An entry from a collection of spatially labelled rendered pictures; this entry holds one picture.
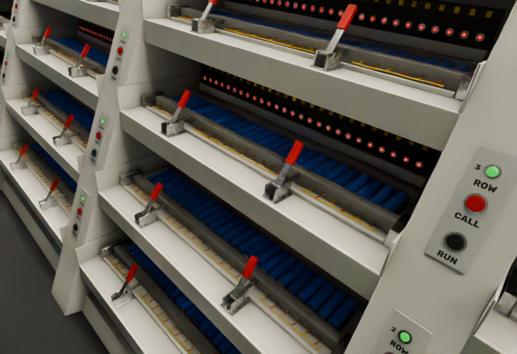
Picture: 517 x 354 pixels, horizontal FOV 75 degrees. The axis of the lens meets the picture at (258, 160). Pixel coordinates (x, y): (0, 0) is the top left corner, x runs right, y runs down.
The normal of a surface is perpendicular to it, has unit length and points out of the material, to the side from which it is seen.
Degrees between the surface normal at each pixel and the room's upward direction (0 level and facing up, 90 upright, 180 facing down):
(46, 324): 0
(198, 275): 21
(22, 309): 0
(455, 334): 90
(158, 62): 90
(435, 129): 111
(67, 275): 90
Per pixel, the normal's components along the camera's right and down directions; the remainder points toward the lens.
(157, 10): 0.73, 0.40
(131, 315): 0.10, -0.87
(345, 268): -0.68, 0.30
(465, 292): -0.60, -0.04
